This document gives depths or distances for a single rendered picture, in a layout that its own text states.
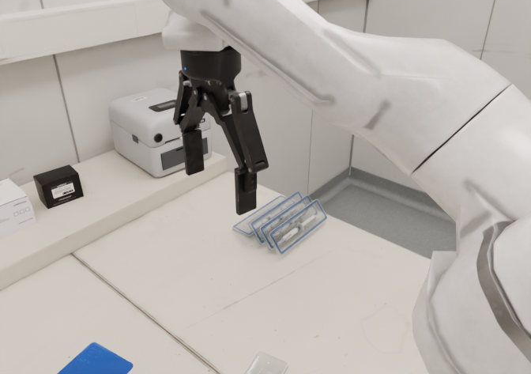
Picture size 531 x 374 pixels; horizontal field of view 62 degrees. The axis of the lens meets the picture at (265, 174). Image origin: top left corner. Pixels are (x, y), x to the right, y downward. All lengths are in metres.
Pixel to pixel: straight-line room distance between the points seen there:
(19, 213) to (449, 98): 0.95
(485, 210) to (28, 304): 0.85
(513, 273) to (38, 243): 0.94
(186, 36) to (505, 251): 0.35
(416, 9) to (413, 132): 2.01
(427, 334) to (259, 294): 0.58
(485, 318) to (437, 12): 2.07
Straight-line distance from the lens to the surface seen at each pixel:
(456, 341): 0.35
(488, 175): 0.37
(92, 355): 0.87
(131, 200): 1.15
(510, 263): 0.31
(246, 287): 0.93
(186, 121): 0.65
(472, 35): 2.29
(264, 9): 0.36
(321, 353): 0.83
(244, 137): 0.53
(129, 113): 1.23
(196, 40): 0.48
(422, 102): 0.36
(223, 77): 0.55
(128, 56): 1.41
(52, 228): 1.11
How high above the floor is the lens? 1.39
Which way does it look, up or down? 30 degrees down
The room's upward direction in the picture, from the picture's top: straight up
